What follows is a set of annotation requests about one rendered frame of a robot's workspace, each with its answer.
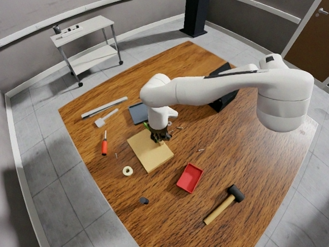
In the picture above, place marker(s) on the beige ring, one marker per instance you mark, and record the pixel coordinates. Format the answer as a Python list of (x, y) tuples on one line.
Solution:
[(125, 169)]

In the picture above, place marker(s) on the black and green spring clamp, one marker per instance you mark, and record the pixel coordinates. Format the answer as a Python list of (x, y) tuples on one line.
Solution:
[(152, 135)]

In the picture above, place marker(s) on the black-headed mallet with wooden handle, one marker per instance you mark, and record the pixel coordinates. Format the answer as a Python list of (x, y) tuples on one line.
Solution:
[(235, 194)]

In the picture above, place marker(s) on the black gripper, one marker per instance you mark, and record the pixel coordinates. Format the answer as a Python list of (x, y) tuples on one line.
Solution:
[(160, 133)]

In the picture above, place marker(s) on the red rectangular tray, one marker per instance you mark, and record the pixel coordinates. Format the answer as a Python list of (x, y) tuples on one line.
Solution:
[(189, 178)]

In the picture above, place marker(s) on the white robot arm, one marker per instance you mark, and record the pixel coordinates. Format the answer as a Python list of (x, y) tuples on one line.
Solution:
[(282, 100)]

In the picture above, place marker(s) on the red screwdriver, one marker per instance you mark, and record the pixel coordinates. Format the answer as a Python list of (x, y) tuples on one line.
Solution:
[(104, 146)]

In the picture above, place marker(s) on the pale wooden board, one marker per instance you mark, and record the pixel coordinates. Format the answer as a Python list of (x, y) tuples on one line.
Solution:
[(150, 154)]

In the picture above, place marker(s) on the black cylinder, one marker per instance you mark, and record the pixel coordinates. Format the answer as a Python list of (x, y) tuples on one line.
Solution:
[(144, 200)]

